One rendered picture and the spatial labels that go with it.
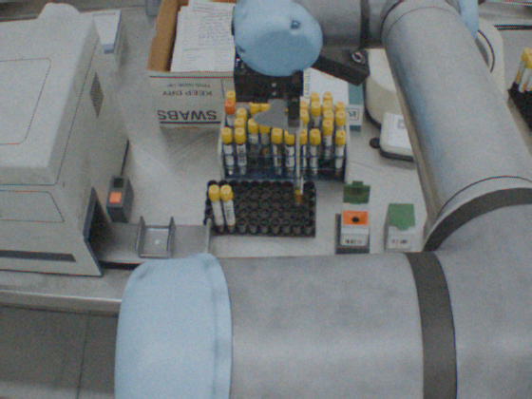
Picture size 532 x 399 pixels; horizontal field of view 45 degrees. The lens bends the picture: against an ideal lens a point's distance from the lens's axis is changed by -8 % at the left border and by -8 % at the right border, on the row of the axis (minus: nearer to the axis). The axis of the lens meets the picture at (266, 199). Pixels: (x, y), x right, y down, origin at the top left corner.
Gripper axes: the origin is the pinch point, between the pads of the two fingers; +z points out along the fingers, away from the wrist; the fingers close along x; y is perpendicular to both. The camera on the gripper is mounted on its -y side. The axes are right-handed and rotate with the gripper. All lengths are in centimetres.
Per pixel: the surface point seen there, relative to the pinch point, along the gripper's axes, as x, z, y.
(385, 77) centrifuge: -19.0, 10.8, -14.2
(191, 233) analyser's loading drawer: 6.5, 17.9, 15.5
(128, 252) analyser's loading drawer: 10.1, 17.8, 24.7
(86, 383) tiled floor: 5, 110, 58
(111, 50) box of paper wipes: -31.2, 16.9, 34.8
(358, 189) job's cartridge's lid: 2.6, 11.1, -8.9
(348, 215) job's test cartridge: 5.1, 14.1, -7.6
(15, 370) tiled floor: 4, 110, 82
